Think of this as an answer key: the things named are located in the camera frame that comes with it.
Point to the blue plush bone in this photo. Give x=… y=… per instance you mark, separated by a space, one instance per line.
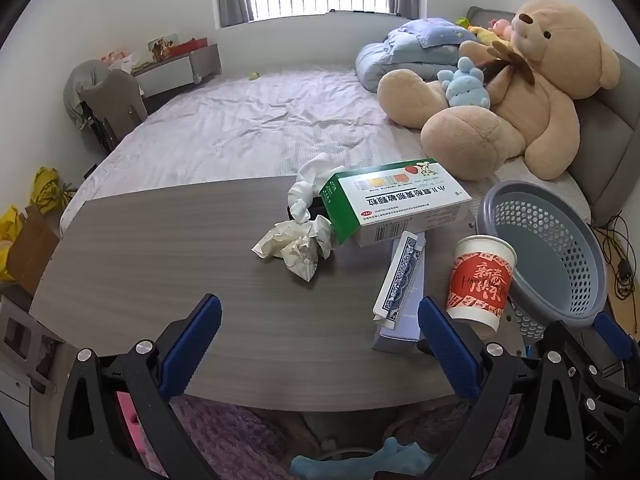
x=310 y=465

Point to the blue pillows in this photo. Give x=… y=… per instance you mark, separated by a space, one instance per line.
x=395 y=55

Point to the large tan teddy bear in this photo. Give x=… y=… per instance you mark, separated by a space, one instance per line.
x=540 y=110

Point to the grey padded headboard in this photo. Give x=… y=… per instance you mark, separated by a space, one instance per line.
x=610 y=150

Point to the white tissue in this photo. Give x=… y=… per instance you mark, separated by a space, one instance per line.
x=310 y=180

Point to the blue printed pillow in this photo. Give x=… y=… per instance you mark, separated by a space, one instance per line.
x=440 y=30

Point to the grey perforated plastic basket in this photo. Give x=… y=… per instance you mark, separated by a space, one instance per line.
x=545 y=240

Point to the grey chair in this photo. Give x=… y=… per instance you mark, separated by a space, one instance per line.
x=117 y=100

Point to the blue patterned card box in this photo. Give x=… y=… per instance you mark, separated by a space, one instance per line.
x=400 y=275

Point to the white plastic bag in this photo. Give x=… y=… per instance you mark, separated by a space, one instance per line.
x=122 y=62

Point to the purple rug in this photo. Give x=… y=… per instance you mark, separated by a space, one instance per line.
x=225 y=430

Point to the pale blue flat box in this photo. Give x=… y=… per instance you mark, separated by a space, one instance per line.
x=400 y=337

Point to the yellow plush toy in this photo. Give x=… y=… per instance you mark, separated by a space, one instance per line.
x=485 y=34

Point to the green and white medicine box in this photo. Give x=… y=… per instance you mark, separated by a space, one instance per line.
x=400 y=200

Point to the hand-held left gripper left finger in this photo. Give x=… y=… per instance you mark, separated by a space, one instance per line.
x=192 y=345

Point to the grey cloth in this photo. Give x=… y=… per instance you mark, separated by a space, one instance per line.
x=82 y=77

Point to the grey desk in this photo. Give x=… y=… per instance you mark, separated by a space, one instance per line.
x=170 y=72

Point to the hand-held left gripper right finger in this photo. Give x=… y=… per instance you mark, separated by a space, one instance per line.
x=450 y=350

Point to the green toy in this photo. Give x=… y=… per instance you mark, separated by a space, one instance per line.
x=462 y=22

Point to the bed with pale sheet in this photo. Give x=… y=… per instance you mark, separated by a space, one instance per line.
x=250 y=125

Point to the cardboard box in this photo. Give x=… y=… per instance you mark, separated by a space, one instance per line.
x=30 y=250

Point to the red box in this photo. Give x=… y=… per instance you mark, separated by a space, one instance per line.
x=192 y=45

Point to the pink plush toy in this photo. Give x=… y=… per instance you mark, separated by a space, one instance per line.
x=500 y=26

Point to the small blue plush toy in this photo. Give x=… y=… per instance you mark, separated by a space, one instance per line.
x=465 y=90

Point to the white cabinet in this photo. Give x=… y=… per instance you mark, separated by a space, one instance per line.
x=20 y=410

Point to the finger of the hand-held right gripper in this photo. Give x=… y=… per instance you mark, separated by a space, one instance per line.
x=614 y=335

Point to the lined paper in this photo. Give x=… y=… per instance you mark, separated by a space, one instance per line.
x=295 y=247

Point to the red and white paper cup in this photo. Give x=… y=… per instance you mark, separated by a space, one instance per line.
x=480 y=280

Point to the picture card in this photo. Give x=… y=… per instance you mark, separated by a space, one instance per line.
x=164 y=47

